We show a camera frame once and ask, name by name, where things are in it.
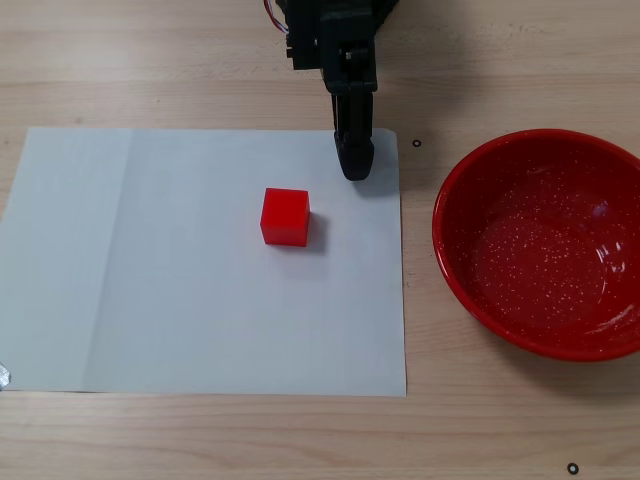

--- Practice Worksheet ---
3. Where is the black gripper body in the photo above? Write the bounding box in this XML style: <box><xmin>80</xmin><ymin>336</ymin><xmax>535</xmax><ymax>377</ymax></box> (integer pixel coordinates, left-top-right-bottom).
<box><xmin>285</xmin><ymin>12</ymin><xmax>379</xmax><ymax>97</ymax></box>

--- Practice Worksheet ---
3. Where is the red speckled bowl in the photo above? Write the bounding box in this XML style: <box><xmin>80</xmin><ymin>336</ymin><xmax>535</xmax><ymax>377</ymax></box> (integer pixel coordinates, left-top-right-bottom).
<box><xmin>432</xmin><ymin>128</ymin><xmax>640</xmax><ymax>363</ymax></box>

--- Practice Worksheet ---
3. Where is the white paper sheet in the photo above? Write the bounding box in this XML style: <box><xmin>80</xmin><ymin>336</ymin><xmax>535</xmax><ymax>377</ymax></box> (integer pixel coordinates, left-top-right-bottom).
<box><xmin>0</xmin><ymin>127</ymin><xmax>409</xmax><ymax>400</ymax></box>

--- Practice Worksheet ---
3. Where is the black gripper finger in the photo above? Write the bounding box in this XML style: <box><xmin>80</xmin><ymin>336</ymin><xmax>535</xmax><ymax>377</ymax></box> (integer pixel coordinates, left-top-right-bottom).
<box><xmin>330</xmin><ymin>93</ymin><xmax>350</xmax><ymax>174</ymax></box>
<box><xmin>344</xmin><ymin>82</ymin><xmax>377</xmax><ymax>183</ymax></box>

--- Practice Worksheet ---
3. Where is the red cube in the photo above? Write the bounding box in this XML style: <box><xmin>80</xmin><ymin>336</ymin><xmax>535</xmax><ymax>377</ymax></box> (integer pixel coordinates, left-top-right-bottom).
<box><xmin>259</xmin><ymin>187</ymin><xmax>312</xmax><ymax>248</ymax></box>

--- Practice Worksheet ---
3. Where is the thin servo wire cable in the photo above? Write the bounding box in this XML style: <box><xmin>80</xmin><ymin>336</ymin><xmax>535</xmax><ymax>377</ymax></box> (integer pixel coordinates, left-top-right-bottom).
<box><xmin>263</xmin><ymin>0</ymin><xmax>292</xmax><ymax>35</ymax></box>

